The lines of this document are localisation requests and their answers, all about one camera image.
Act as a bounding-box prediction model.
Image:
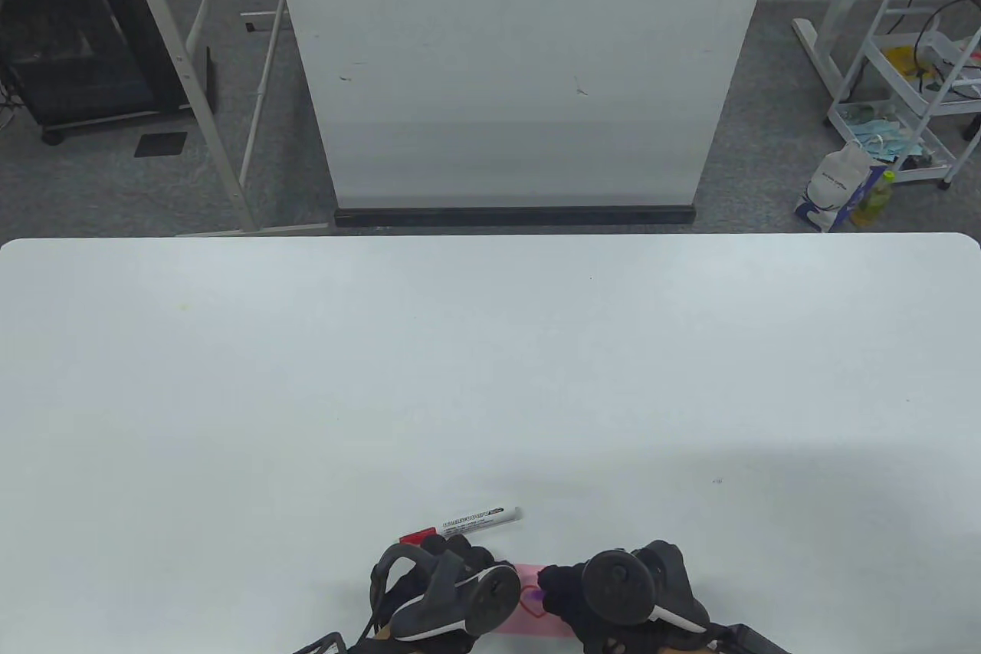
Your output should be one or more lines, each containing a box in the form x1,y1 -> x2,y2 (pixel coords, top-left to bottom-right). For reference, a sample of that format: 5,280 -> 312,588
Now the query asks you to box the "person's right hand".
536,562 -> 723,654

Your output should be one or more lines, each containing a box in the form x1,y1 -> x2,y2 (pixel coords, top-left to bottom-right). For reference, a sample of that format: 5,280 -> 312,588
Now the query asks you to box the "person's left hand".
379,534 -> 499,613

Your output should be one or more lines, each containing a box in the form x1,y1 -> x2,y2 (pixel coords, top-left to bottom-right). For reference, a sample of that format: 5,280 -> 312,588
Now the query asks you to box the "white marker pen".
399,506 -> 523,544

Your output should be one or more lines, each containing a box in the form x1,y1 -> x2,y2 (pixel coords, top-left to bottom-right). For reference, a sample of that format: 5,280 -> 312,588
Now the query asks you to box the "pink heart outline paper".
490,562 -> 583,639

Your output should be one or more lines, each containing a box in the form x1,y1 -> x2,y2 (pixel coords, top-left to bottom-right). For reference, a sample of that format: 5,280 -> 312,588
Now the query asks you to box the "black left hand controller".
370,541 -> 523,642

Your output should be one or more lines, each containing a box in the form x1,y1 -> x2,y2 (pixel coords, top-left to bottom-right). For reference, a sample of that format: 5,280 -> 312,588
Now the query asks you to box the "black hand controller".
580,541 -> 710,633
370,541 -> 523,642

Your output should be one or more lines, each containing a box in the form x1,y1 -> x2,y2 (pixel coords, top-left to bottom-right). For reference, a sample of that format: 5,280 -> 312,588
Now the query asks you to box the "black right hand controller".
580,541 -> 710,633

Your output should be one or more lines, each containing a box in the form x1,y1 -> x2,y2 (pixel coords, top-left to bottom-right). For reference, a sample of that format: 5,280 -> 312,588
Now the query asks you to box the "black board base bar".
334,205 -> 697,228

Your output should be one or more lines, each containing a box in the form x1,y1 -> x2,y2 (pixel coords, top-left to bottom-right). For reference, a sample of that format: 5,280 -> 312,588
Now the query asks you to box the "white standing board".
264,0 -> 784,209

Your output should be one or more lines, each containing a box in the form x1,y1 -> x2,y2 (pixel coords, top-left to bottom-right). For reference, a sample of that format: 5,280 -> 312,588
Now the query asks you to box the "white plastic bag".
794,140 -> 890,233

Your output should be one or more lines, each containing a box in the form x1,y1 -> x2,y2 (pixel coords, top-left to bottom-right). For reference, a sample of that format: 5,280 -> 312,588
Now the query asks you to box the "yellow bottle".
851,171 -> 896,229

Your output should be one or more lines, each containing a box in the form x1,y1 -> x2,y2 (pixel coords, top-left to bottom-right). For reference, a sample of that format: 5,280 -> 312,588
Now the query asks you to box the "black floor mat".
134,131 -> 188,159

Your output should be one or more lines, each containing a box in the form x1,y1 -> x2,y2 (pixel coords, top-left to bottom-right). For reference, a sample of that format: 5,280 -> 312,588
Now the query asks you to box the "teal cloth pile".
843,113 -> 928,164

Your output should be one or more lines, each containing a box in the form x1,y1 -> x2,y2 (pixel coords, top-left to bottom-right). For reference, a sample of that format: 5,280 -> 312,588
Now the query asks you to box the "white stand leg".
792,0 -> 882,99

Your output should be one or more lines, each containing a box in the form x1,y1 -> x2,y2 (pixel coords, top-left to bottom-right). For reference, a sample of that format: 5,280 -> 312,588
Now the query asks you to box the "white utility cart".
826,0 -> 981,191

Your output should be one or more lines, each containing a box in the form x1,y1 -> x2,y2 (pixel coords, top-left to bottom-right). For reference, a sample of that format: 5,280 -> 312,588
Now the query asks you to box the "yellow item on cart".
885,44 -> 940,80

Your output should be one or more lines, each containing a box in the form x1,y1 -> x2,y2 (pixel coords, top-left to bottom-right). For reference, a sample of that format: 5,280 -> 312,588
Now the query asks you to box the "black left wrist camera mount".
291,631 -> 349,654

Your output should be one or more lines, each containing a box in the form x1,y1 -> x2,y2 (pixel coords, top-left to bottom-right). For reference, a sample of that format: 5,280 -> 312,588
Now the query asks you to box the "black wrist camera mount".
291,631 -> 349,654
709,623 -> 790,654

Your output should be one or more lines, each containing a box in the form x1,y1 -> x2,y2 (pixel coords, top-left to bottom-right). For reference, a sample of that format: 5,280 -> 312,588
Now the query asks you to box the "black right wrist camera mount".
709,623 -> 790,654

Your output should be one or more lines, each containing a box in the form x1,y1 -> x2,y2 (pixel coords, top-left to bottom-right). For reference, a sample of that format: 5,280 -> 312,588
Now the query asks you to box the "white metal frame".
113,0 -> 330,237

